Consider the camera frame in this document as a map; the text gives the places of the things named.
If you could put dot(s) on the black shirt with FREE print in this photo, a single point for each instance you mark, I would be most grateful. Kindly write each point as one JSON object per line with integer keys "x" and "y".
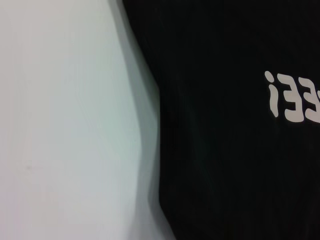
{"x": 212, "y": 125}

